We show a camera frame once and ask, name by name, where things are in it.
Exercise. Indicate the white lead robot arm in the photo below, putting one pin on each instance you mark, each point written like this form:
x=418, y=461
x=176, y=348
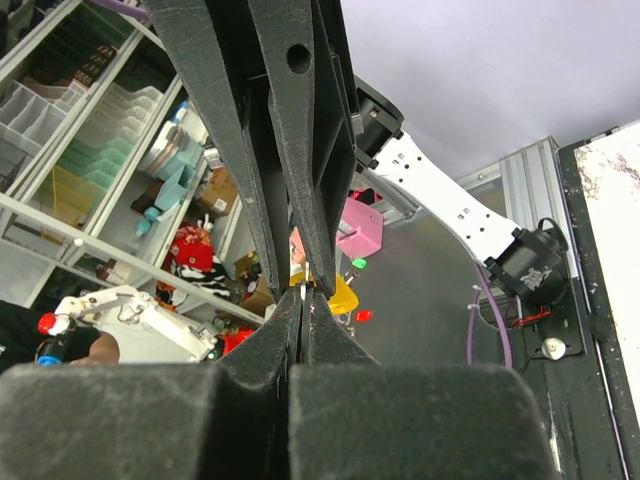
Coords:
x=150, y=334

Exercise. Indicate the pink plastic wedge block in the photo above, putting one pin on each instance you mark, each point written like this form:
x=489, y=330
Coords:
x=360, y=230

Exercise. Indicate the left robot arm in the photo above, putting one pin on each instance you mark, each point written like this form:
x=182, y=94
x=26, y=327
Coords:
x=524, y=263

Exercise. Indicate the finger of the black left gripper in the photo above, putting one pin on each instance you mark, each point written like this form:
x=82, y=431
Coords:
x=215, y=50
x=308, y=114

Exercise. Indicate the white storage shelf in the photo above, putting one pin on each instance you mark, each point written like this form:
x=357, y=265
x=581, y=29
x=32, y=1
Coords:
x=105, y=165

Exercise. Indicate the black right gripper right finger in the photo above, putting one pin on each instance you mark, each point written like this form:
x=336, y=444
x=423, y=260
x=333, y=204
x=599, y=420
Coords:
x=350, y=418

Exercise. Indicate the yellow plastic key tag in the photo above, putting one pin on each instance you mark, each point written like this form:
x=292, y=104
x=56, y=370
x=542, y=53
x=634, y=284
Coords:
x=342, y=302

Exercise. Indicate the silver metal key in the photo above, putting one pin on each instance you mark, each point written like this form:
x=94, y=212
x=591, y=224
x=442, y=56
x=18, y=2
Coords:
x=306, y=285

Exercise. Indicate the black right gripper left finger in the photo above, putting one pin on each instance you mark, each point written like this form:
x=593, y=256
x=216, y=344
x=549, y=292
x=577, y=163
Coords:
x=229, y=419

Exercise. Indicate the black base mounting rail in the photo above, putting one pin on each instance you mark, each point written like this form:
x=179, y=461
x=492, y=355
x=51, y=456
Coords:
x=585, y=395

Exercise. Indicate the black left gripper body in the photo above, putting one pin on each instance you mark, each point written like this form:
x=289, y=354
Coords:
x=338, y=95

